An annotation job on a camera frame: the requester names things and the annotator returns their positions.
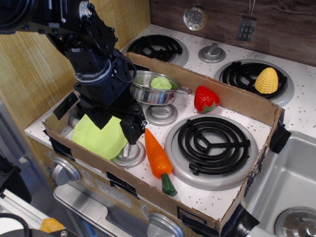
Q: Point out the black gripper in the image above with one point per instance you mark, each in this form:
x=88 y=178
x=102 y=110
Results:
x=107 y=93

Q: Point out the green toy broccoli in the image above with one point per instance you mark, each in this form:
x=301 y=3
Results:
x=161 y=83

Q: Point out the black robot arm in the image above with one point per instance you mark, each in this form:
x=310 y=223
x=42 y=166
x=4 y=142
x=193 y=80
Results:
x=72 y=26

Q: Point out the silver metal pan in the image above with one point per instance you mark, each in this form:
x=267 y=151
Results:
x=141 y=89

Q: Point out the light green plastic plate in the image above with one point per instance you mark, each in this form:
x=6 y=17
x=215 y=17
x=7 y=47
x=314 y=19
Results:
x=106 y=142

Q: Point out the silver front stove knob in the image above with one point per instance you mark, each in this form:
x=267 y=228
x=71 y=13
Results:
x=130 y=156

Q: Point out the silver stove knob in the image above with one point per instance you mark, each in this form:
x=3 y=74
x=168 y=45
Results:
x=161 y=115
x=212 y=54
x=130 y=156

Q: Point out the silver centre stove knob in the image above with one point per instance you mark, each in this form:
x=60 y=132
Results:
x=161 y=115

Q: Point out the brown cardboard fence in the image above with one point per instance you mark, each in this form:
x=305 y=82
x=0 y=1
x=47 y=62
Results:
x=197 y=211

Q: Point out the orange toy carrot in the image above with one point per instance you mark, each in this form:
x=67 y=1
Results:
x=160 y=164

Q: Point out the silver oven knob left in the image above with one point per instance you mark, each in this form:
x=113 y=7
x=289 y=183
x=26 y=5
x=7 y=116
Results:
x=64 y=172

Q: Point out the silver oven knob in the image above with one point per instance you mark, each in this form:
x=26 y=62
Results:
x=162 y=226
x=64 y=172

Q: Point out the back left black burner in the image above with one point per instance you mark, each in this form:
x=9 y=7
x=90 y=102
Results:
x=161 y=47

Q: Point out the black burner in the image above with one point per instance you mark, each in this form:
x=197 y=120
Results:
x=211 y=152
x=161 y=47
x=243 y=74

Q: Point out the red toy strawberry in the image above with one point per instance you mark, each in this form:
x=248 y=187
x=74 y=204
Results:
x=205 y=100

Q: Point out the front right black burner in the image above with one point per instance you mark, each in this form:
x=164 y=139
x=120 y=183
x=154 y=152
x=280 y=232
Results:
x=211 y=152

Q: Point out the silver oven knob right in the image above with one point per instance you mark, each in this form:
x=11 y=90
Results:
x=162 y=226

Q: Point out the silver back stove knob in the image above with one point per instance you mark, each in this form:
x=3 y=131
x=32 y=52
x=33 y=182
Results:
x=212 y=54

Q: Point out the black device left edge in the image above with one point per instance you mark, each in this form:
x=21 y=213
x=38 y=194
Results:
x=10 y=179

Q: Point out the orange object bottom left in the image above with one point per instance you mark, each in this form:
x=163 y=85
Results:
x=50 y=225

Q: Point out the hanging silver strainer spoon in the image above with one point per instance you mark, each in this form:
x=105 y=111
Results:
x=195 y=17

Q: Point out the back right black burner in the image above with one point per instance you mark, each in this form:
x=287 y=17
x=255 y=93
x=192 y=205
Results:
x=243 y=74

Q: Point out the yellow toy corn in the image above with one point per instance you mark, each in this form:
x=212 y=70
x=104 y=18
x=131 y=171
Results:
x=267 y=81

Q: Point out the hanging silver slotted spatula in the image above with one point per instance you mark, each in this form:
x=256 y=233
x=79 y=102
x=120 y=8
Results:
x=247 y=24

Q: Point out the grey toy sink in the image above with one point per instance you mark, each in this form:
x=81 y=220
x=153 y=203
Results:
x=288 y=179

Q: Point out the silver sink drain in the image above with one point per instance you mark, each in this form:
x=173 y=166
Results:
x=296 y=222

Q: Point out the silver oven door handle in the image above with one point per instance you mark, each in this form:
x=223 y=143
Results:
x=95 y=216

